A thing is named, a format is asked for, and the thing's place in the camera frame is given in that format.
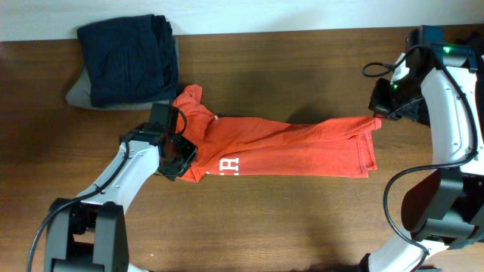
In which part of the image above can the orange red printed t-shirt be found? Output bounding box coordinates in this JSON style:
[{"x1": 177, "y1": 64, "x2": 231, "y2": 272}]
[{"x1": 174, "y1": 85, "x2": 382, "y2": 183}]

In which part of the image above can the navy blue garment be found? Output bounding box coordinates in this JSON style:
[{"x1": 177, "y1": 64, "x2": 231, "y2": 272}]
[{"x1": 76, "y1": 14, "x2": 179, "y2": 107}]

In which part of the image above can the grey garment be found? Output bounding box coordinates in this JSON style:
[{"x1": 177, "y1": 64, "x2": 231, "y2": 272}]
[{"x1": 65, "y1": 36, "x2": 180, "y2": 112}]

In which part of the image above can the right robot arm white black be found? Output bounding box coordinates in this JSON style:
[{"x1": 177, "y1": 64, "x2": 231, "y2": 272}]
[{"x1": 358, "y1": 42, "x2": 483, "y2": 271}]

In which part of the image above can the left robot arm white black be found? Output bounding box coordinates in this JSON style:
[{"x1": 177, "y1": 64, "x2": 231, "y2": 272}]
[{"x1": 42, "y1": 123, "x2": 197, "y2": 272}]

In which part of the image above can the pile of dark clothes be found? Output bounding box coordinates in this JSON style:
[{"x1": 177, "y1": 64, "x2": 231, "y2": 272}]
[{"x1": 455, "y1": 32, "x2": 483, "y2": 134}]

